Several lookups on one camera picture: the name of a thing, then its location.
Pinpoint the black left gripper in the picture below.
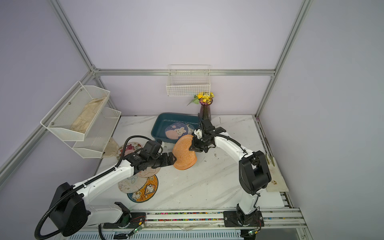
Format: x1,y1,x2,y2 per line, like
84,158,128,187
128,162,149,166
148,151,177,170

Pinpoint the orange round coaster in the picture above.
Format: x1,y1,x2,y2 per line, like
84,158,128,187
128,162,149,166
172,135,197,170

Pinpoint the purple planet round coaster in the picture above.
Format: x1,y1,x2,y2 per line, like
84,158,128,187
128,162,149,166
165,122,193,140

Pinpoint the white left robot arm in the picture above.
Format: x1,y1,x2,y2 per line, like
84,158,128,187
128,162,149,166
34,140,177,240

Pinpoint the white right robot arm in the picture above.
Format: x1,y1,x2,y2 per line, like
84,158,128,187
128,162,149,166
190,118,272,230

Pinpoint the teal storage box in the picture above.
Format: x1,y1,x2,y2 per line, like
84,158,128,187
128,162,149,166
151,113,200,144

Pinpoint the glass vase with flowers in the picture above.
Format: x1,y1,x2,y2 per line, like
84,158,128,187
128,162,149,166
189,92,215,121

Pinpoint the yellow cat round coaster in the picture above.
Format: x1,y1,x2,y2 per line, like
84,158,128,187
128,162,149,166
127,175,159,203

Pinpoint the white butterfly pale coaster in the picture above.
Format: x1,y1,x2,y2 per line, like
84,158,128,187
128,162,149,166
118,176,148,194

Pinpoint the beige cloth in shelf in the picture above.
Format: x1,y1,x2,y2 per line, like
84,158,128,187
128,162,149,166
70,97,106,134

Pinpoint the white two-tier mesh shelf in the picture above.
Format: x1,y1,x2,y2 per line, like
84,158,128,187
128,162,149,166
41,82,121,159

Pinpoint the white wire wall basket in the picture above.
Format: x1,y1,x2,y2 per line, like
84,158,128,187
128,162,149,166
166,65,211,97

